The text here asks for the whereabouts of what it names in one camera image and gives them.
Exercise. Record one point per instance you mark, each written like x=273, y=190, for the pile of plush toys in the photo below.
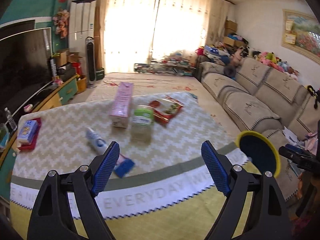
x=271, y=60

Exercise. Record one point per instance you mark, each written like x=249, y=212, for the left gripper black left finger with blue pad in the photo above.
x=51, y=216

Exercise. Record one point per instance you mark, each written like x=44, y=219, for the red snack wrapper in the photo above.
x=165, y=108

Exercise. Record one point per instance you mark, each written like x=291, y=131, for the large black television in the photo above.
x=24, y=68

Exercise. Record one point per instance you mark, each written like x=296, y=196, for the yellow-rimmed trash bin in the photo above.
x=262, y=153

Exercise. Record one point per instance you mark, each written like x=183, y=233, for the chevron patterned table runner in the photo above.
x=168, y=168

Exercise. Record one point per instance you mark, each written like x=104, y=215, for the white tower fan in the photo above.
x=90, y=62

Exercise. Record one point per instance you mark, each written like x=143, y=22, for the pink carton box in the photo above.
x=121, y=107

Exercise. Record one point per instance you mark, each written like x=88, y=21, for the white air conditioner cabinet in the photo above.
x=81, y=24

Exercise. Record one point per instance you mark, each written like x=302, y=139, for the clear water bottle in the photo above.
x=10, y=119

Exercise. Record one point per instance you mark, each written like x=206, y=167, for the sheer window curtain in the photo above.
x=138, y=31

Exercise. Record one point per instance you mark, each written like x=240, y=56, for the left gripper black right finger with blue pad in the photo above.
x=254, y=207

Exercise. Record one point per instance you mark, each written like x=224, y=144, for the small clear jar green label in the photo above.
x=142, y=123

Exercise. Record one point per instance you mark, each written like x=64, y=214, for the blue tissue pack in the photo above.
x=27, y=132

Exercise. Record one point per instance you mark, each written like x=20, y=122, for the beige sofa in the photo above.
x=262, y=99

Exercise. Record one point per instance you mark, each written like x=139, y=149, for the white blue tube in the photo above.
x=96, y=141

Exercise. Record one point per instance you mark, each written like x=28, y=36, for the green yellow tv cabinet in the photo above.
x=58, y=97

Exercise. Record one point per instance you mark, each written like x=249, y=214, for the red flat box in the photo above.
x=24, y=147

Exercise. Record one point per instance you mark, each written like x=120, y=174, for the blue small packet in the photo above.
x=123, y=166

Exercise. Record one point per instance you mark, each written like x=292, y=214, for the framed flower painting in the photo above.
x=301, y=34

